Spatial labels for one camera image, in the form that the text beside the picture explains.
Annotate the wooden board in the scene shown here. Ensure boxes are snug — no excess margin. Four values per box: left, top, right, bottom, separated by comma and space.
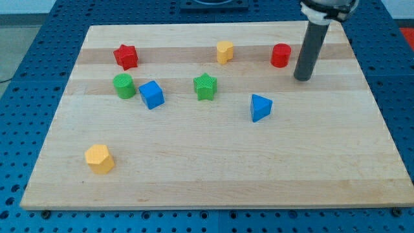
20, 21, 413, 210

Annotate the red star block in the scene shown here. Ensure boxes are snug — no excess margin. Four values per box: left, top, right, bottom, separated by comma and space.
113, 44, 138, 71

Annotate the green cylinder block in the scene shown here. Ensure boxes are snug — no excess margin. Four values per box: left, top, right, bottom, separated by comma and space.
113, 73, 136, 99

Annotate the blue triangle block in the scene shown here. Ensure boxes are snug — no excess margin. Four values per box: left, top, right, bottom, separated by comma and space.
250, 94, 273, 122

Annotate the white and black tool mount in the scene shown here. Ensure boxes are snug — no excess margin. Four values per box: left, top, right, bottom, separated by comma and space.
300, 0, 359, 25

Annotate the yellow hexagon block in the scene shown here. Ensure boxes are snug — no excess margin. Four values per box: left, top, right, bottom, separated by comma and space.
85, 144, 115, 175

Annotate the red cylinder block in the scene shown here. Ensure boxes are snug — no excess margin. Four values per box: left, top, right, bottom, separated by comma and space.
270, 43, 292, 68

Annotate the green star block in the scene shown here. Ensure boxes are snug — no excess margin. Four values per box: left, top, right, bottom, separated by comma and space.
193, 73, 217, 100

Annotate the yellow heart block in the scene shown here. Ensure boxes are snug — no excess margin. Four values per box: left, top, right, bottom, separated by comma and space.
216, 41, 234, 65

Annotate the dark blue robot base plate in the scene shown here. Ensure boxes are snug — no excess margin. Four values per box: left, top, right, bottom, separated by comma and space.
179, 0, 249, 11

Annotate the blue cube block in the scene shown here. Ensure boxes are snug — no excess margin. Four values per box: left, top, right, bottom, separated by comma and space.
138, 80, 165, 109

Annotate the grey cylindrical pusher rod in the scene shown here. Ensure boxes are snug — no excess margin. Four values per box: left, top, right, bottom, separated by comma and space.
294, 21, 329, 82

